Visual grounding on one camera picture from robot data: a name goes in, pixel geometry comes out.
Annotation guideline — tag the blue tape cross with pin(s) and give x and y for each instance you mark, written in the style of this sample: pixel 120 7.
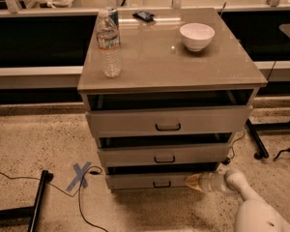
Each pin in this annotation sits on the blue tape cross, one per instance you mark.
pixel 79 176

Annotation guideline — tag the clear plastic water bottle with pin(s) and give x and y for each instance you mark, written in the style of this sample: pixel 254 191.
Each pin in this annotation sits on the clear plastic water bottle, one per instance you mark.
pixel 108 40

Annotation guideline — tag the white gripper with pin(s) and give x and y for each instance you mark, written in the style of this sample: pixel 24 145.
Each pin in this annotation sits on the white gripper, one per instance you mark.
pixel 207 182

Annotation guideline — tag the dark blue snack packet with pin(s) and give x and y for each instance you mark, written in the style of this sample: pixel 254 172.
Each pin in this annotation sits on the dark blue snack packet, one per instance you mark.
pixel 144 16

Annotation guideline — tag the grey top drawer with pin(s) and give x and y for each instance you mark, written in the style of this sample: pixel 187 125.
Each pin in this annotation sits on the grey top drawer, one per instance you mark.
pixel 146 122

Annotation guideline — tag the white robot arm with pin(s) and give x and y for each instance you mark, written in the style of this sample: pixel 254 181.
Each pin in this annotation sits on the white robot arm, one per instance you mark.
pixel 255 214

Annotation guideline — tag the black stand leg right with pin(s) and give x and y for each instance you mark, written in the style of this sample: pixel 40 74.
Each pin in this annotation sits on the black stand leg right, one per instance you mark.
pixel 261 151

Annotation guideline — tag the grey bottom drawer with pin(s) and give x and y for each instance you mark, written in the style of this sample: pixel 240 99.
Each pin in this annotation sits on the grey bottom drawer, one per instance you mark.
pixel 154 176

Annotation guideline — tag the grey middle drawer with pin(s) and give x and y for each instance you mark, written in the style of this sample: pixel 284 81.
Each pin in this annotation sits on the grey middle drawer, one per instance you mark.
pixel 163 149

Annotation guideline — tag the white ceramic bowl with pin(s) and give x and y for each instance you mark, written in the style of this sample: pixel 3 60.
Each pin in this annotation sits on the white ceramic bowl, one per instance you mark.
pixel 196 36

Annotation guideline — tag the grey drawer cabinet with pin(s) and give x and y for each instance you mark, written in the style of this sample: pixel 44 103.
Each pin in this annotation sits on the grey drawer cabinet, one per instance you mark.
pixel 160 72

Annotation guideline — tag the grey drawer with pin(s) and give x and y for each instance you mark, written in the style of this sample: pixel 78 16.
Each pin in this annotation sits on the grey drawer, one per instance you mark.
pixel 146 122
pixel 154 176
pixel 163 149

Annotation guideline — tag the black stand leg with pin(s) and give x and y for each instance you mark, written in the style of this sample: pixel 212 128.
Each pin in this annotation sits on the black stand leg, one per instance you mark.
pixel 30 213
pixel 261 151

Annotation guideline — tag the soda can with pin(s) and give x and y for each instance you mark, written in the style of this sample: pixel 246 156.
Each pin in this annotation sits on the soda can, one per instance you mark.
pixel 113 14

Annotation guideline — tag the black stand leg left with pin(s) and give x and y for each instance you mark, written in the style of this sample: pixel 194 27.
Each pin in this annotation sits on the black stand leg left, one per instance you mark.
pixel 30 213

